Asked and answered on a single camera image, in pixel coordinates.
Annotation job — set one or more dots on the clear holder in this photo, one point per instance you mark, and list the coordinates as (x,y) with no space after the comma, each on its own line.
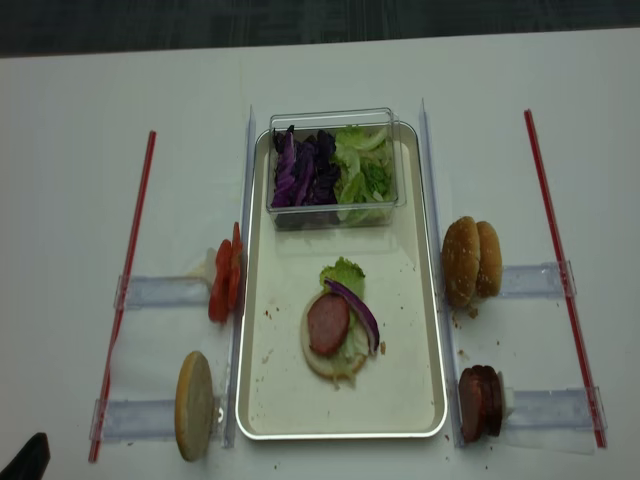
(128,420)
(573,409)
(553,280)
(136,292)

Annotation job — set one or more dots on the rear tomato slice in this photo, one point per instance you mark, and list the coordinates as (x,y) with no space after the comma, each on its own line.
(235,267)

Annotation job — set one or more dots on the red strip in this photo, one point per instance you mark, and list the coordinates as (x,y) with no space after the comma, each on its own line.
(593,400)
(102,401)

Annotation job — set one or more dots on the front tomato slice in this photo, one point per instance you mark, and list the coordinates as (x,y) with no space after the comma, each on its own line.
(218,303)

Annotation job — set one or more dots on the bottom bun on tray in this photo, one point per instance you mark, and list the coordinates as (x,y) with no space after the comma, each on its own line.
(315,361)

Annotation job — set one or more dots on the lettuce leaf on bun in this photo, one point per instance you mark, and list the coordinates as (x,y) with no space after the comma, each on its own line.
(354,350)

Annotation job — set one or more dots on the lower left clear holder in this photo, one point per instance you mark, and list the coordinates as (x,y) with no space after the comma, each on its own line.
(128,420)

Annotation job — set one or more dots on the rear sausage slice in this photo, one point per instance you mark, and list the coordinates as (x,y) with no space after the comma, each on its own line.
(492,400)

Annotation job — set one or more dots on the lower right clear holder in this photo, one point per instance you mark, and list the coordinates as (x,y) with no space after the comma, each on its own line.
(573,409)

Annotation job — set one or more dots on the sausage slice on bun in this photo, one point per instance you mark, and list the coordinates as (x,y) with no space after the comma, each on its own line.
(328,323)

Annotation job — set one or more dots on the green lettuce in container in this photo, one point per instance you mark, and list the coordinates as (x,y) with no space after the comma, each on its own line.
(365,155)

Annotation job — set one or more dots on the tomato slice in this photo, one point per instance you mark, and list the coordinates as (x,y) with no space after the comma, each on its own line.
(235,267)
(218,303)

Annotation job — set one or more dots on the right clear long rail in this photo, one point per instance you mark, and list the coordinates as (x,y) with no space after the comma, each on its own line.
(442,309)

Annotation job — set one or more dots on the left red strip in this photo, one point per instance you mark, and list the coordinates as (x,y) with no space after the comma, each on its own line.
(102,401)

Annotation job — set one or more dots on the right red strip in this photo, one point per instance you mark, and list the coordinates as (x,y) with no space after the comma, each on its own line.
(593,400)

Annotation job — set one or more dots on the black object at corner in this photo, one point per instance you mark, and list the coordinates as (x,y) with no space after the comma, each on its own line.
(31,462)

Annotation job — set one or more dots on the purple cabbage strip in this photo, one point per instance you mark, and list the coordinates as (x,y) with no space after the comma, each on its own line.
(363,312)

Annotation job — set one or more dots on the standing bun bottom left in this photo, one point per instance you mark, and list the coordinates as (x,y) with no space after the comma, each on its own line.
(194,407)

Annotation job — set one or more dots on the upper right clear holder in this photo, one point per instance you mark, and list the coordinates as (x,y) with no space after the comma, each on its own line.
(553,280)

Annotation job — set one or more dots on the upper left clear holder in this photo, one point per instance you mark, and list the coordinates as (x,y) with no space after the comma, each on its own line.
(136,292)

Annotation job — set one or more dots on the cream rectangular serving tray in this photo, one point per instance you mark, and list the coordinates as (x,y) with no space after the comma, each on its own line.
(398,392)

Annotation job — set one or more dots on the purple cabbage leaves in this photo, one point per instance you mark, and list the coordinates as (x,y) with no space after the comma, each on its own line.
(305,174)

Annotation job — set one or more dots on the clear plastic salad container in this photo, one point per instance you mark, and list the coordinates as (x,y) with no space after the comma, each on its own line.
(306,124)

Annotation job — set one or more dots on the sesame top bun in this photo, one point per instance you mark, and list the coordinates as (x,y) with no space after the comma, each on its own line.
(460,257)

